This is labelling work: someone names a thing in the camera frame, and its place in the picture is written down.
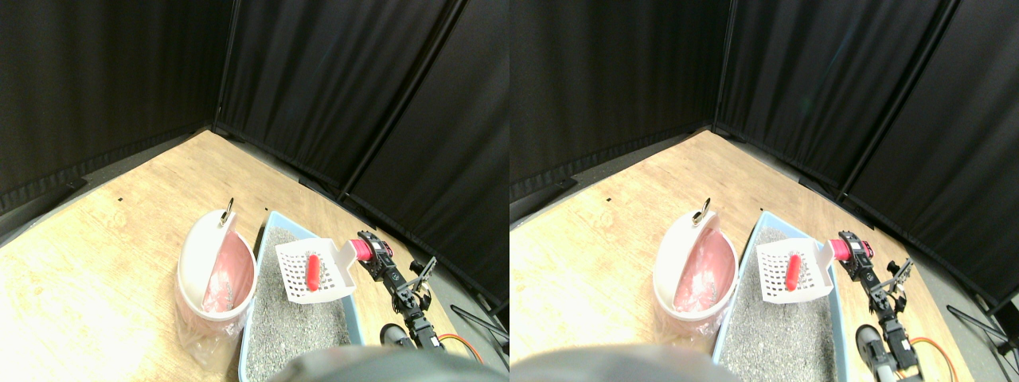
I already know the black curtain stand pole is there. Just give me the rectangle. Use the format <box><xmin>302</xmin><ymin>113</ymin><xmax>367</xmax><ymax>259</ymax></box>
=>
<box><xmin>339</xmin><ymin>0</ymin><xmax>466</xmax><ymax>197</ymax></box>
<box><xmin>837</xmin><ymin>0</ymin><xmax>959</xmax><ymax>194</ymax></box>
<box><xmin>212</xmin><ymin>0</ymin><xmax>239</xmax><ymax>131</ymax></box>
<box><xmin>712</xmin><ymin>0</ymin><xmax>736</xmax><ymax>131</ymax></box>

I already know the orange wire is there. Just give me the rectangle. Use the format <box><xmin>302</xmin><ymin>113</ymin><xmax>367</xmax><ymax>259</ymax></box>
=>
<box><xmin>911</xmin><ymin>337</ymin><xmax>961</xmax><ymax>381</ymax></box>
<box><xmin>438</xmin><ymin>333</ymin><xmax>485</xmax><ymax>366</ymax></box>

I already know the white bin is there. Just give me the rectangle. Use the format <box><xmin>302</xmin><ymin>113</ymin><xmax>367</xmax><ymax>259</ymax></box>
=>
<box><xmin>653</xmin><ymin>198</ymin><xmax>738</xmax><ymax>345</ymax></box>
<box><xmin>174</xmin><ymin>198</ymin><xmax>258</xmax><ymax>367</ymax></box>

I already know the blue litter tray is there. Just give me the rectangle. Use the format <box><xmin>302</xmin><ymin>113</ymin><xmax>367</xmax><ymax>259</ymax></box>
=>
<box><xmin>711</xmin><ymin>211</ymin><xmax>853</xmax><ymax>382</ymax></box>
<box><xmin>237</xmin><ymin>211</ymin><xmax>368</xmax><ymax>382</ymax></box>

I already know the white scoop with red handle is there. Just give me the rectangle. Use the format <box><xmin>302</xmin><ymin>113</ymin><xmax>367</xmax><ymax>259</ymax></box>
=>
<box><xmin>275</xmin><ymin>237</ymin><xmax>375</xmax><ymax>305</ymax></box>
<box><xmin>755</xmin><ymin>237</ymin><xmax>853</xmax><ymax>305</ymax></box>

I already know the black curtain stand foot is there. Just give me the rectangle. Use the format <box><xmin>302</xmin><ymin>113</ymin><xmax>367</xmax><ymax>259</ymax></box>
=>
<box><xmin>451</xmin><ymin>306</ymin><xmax>510</xmax><ymax>356</ymax></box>
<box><xmin>947</xmin><ymin>306</ymin><xmax>1019</xmax><ymax>356</ymax></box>

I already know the black bracket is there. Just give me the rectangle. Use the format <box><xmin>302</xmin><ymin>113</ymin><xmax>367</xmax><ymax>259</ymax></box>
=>
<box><xmin>878</xmin><ymin>256</ymin><xmax>917</xmax><ymax>300</ymax></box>
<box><xmin>397</xmin><ymin>256</ymin><xmax>438</xmax><ymax>300</ymax></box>

